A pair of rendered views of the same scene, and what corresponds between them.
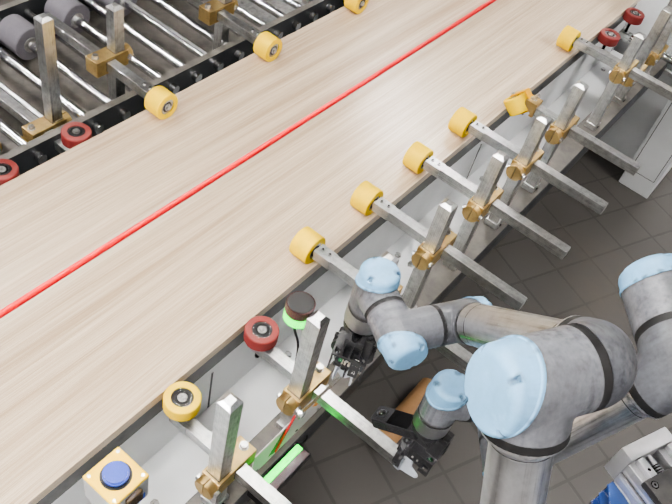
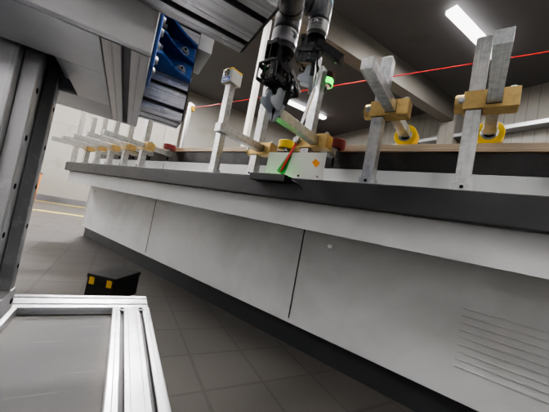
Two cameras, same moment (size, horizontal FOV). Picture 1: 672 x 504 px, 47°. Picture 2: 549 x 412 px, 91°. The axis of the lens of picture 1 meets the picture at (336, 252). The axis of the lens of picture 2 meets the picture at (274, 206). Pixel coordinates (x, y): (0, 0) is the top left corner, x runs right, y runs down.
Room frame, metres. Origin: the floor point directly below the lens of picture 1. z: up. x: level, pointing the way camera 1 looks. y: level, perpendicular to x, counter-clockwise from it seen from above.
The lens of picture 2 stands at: (1.04, -1.01, 0.54)
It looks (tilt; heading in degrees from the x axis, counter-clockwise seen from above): 2 degrees up; 100
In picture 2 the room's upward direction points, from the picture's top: 11 degrees clockwise
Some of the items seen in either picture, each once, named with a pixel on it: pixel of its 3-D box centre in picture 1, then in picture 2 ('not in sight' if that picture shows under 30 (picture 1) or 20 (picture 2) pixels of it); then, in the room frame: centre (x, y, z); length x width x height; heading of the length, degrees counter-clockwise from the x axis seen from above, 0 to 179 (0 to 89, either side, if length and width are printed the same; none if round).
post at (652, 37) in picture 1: (637, 63); not in sight; (2.73, -0.91, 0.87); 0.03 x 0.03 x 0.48; 63
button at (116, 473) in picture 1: (116, 474); not in sight; (0.49, 0.23, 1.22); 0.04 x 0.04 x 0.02
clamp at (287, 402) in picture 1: (302, 387); (313, 142); (0.97, -0.01, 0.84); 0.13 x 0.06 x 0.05; 153
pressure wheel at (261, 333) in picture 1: (259, 342); (334, 153); (1.05, 0.11, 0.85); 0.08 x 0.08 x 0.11
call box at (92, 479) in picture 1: (116, 486); (231, 79); (0.49, 0.23, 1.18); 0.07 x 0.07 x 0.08; 63
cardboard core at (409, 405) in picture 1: (407, 412); not in sight; (1.50, -0.39, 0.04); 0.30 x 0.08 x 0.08; 153
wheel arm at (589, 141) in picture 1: (585, 139); not in sight; (2.06, -0.66, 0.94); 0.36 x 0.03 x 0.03; 63
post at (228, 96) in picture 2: not in sight; (221, 128); (0.49, 0.23, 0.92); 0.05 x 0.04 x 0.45; 153
